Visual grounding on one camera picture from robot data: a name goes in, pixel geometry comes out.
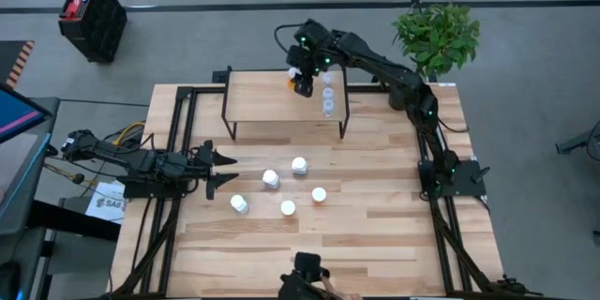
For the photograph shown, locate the yellow cable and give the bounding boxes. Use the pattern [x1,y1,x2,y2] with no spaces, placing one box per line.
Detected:
[112,121,147,146]

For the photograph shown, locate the white medicine bottle blue label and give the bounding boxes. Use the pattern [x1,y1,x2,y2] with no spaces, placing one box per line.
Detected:
[291,156,309,176]
[229,194,249,216]
[262,169,281,190]

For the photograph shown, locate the black mat orange stripes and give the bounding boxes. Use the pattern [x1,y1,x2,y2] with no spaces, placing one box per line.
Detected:
[0,39,37,90]

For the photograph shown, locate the monitor with blue screen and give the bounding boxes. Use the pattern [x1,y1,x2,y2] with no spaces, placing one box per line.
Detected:
[0,82,53,145]

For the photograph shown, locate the green plant in black pot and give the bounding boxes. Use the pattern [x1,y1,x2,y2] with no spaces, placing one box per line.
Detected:
[392,2,482,81]

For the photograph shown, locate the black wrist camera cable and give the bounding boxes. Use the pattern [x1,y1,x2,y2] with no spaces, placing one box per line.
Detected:
[273,22,302,56]

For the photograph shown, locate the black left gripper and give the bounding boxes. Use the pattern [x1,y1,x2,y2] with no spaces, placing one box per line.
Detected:
[154,139,241,202]

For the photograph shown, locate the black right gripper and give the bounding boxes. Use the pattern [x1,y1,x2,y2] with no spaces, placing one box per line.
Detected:
[285,42,325,99]

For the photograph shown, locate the grey computer cart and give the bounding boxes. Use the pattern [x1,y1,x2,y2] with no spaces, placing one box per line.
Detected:
[0,96,65,300]

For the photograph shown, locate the wooden shelf black metal legs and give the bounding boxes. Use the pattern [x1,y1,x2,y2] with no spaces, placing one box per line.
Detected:
[220,65,352,141]

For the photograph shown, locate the black storage crate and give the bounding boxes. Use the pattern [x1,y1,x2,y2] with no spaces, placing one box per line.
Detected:
[58,0,128,65]

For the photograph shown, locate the black metal table frame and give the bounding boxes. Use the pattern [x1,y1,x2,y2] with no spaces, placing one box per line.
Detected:
[110,82,533,300]

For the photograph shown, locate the white printed paper sheet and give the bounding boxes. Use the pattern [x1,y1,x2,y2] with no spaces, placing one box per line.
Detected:
[85,179,128,225]

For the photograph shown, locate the black chair base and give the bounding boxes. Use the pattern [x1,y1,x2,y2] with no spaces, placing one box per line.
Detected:
[555,119,600,156]

